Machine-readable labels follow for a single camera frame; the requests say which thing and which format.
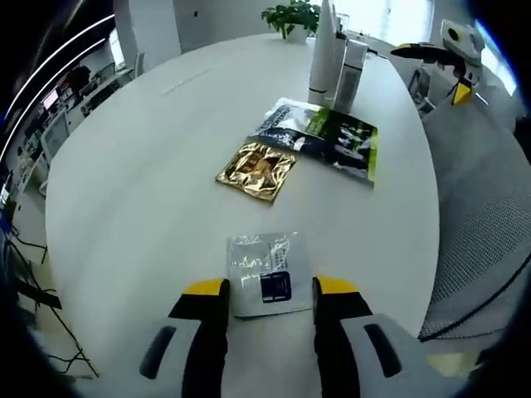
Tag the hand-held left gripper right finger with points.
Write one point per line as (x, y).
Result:
(336, 331)

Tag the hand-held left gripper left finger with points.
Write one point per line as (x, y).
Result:
(207, 331)

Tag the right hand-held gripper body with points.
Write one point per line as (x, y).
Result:
(466, 45)

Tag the small red-collared skincare bottle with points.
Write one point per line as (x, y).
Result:
(356, 79)

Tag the white skincare tube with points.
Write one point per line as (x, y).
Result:
(323, 62)

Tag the black green skincare pouch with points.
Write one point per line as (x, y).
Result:
(340, 145)

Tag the gold foil skincare sachet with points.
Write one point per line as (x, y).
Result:
(257, 170)

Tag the white mesh chair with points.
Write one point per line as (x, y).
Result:
(477, 207)

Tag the green potted plant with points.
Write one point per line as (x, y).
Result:
(294, 16)

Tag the black laptop stand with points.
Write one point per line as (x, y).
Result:
(39, 296)

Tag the white office chair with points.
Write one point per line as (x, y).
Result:
(139, 64)

